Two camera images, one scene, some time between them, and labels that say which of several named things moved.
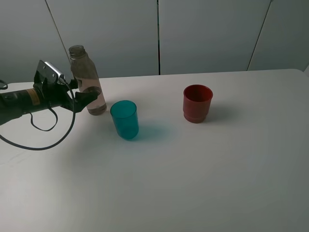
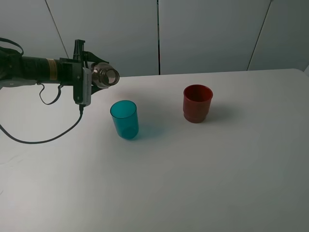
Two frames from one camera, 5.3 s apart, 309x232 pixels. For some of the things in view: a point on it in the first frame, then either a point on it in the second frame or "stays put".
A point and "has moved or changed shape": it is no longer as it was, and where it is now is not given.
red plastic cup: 196,102 stays put
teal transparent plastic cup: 125,115 stays put
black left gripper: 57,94 → 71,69
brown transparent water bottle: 84,72 has moved or changed shape
